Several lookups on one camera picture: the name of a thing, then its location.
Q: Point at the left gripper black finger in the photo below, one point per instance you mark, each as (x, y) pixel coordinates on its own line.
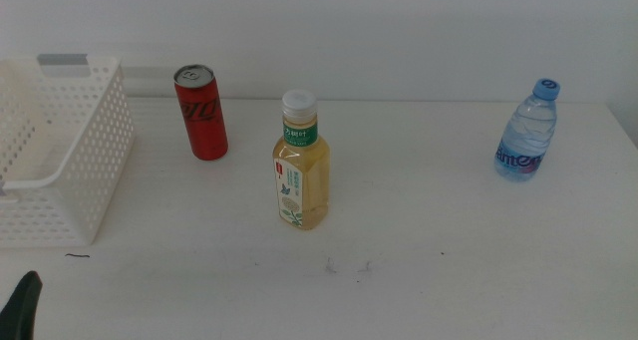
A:
(20, 310)

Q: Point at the red soda can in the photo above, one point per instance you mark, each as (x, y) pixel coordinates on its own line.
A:
(202, 123)

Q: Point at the yellow tea bottle white cap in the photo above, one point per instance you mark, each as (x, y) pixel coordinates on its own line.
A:
(305, 180)

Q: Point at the clear water bottle blue cap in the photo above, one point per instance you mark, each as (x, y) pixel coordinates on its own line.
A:
(526, 135)

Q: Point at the white perforated plastic basket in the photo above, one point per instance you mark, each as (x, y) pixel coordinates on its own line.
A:
(99, 155)

